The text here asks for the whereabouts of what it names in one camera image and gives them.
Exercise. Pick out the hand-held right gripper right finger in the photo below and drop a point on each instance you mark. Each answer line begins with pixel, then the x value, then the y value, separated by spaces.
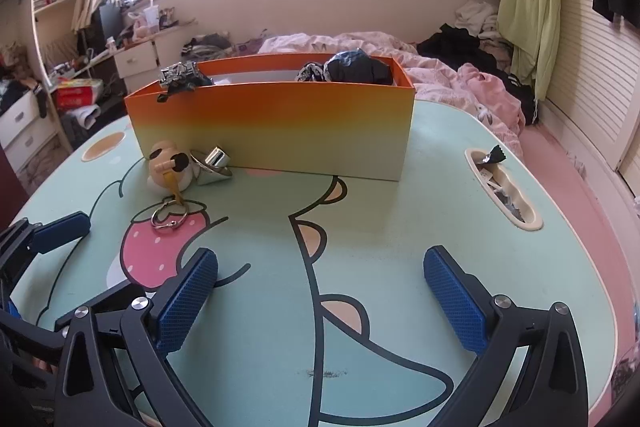
pixel 452 297

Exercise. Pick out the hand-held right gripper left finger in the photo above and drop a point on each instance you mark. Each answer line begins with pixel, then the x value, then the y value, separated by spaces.
pixel 187 297

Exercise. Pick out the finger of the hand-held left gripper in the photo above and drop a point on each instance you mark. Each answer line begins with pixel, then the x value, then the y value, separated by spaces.
pixel 105 296
pixel 62 227

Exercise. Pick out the silver packet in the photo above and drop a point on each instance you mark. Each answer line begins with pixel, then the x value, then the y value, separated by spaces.
pixel 180 74

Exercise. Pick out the orange gradient storage box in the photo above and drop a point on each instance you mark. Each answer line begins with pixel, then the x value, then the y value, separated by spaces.
pixel 300 132

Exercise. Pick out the black plastic bag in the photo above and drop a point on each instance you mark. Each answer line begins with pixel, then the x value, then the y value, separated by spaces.
pixel 357 67

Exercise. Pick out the black white patterned item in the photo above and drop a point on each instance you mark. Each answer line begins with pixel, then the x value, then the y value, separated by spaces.
pixel 310 73

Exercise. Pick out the green cartoon print desktop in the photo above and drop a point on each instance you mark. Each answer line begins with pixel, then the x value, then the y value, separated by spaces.
pixel 400 227

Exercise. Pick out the dark red door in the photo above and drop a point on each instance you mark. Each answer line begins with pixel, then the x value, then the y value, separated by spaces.
pixel 10 187

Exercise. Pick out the white drawer cabinet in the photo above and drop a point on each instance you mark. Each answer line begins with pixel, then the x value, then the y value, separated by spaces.
pixel 25 122

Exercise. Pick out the crumpled silver wrappers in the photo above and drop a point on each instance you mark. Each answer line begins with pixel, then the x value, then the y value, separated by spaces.
pixel 507 199

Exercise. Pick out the red cardboard box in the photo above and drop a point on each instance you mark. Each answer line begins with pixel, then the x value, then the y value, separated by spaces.
pixel 75 94

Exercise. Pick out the shiny silver metal object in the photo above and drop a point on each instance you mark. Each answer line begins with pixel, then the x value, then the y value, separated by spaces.
pixel 215 159

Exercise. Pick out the black candy wrapper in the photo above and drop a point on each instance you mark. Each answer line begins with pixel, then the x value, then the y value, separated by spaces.
pixel 492 155

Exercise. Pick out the white desk drawer unit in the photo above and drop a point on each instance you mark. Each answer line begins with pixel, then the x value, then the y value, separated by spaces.
pixel 135 59

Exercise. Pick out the dark patterned cloth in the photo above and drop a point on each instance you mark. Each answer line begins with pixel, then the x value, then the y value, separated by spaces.
pixel 627 367

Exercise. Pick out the black rectangular object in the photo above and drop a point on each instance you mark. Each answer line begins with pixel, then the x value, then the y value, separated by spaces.
pixel 110 22

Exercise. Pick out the pink floral quilt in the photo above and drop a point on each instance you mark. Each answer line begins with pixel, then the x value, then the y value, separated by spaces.
pixel 450 77

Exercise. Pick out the white shelf unit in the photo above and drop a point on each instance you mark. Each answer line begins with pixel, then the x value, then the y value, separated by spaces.
pixel 55 2

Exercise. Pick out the white drink cup with straw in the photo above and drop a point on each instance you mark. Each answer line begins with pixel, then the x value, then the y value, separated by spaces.
pixel 151 14

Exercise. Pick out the dark striped clothes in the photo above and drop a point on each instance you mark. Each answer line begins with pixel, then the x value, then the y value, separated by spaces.
pixel 207 47

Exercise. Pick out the pile of black clothes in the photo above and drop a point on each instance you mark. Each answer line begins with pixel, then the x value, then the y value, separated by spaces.
pixel 455 42

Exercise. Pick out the white louvered closet door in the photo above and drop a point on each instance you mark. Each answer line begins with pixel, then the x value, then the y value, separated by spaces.
pixel 590 82

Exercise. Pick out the pile of white clothes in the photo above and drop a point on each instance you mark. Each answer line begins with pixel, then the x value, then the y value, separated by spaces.
pixel 475 17

